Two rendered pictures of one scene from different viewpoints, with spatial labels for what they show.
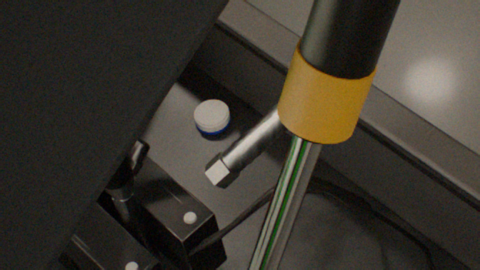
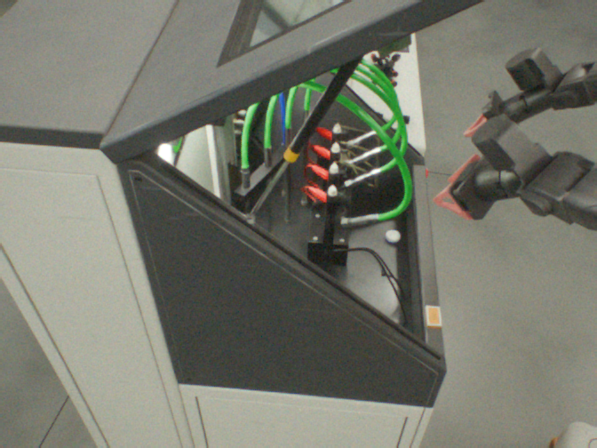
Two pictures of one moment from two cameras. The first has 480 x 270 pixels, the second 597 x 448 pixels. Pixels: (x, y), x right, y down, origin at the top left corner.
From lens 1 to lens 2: 0.66 m
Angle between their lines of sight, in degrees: 26
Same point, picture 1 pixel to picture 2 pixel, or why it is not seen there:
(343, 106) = (290, 155)
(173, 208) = (340, 235)
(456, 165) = (428, 294)
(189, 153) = (375, 240)
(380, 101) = (430, 263)
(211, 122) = (389, 236)
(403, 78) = (538, 331)
